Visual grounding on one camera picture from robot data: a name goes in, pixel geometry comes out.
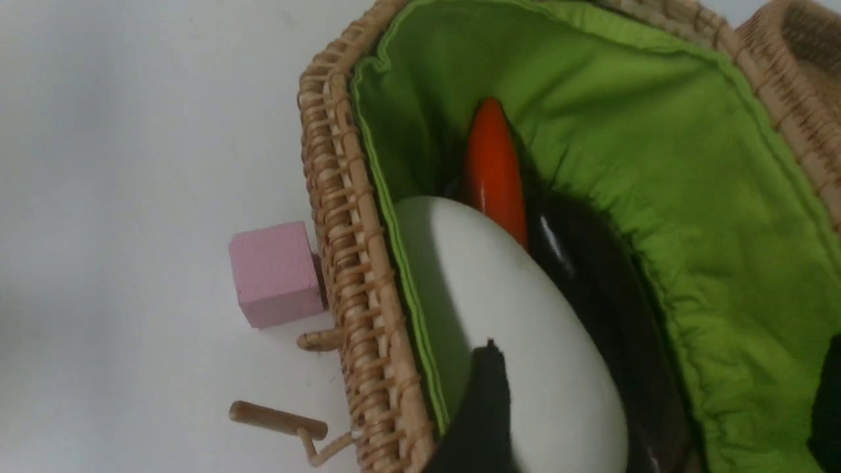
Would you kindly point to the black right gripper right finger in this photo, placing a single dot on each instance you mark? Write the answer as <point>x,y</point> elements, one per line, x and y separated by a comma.
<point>824,439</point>

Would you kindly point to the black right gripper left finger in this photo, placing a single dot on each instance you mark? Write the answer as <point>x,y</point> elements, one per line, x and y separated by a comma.
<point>479,437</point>

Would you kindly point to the white toy radish with leaves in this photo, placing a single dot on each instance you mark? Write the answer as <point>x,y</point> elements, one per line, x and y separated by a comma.
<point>467,281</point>

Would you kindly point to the purple toy eggplant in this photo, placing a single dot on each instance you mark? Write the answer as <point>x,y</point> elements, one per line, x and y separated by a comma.
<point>589,262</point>

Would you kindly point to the orange toy carrot with leaves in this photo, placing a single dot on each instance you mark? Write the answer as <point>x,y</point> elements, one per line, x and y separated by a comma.
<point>492,177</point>

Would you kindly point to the pink foam cube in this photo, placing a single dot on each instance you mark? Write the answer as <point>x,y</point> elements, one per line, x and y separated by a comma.
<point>274,275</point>

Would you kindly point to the woven wicker basket green lining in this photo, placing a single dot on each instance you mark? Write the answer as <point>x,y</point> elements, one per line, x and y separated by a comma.
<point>661,132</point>

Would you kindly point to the woven wicker basket lid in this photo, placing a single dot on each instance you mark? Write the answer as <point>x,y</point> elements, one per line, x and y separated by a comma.
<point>798,44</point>

